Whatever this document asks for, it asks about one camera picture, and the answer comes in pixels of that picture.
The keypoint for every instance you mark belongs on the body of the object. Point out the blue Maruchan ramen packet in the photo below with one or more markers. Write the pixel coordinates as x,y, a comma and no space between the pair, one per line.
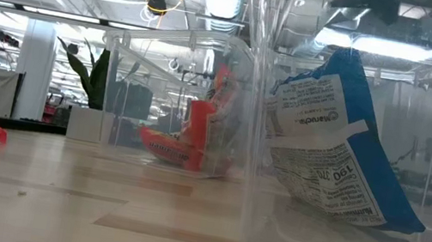
366,162

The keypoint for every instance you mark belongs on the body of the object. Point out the green leafy plant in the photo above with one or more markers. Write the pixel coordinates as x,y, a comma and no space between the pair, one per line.
98,80

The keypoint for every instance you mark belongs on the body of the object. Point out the red cart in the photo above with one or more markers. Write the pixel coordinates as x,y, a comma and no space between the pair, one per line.
50,112

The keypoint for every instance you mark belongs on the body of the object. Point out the white building column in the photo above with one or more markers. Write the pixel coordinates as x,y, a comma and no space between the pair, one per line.
34,70

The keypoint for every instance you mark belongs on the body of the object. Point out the fluorescent ceiling light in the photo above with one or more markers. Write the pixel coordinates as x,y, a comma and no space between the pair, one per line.
384,47

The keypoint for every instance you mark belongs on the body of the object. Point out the silver spiral duct pipe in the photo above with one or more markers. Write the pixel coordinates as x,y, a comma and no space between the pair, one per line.
300,26

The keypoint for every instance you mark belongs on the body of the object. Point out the black monitor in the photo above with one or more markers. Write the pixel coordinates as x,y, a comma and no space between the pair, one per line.
136,102

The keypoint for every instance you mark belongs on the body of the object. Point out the black ceiling device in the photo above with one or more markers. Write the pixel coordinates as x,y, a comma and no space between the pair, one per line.
157,2

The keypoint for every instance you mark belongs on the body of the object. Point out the white planter box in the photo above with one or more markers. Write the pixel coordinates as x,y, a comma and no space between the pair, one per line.
85,124

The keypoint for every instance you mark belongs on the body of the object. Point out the black low bench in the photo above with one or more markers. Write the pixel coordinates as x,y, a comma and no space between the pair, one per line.
24,124

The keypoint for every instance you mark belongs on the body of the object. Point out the small clear plastic bin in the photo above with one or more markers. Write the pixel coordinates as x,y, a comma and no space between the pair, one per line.
131,133

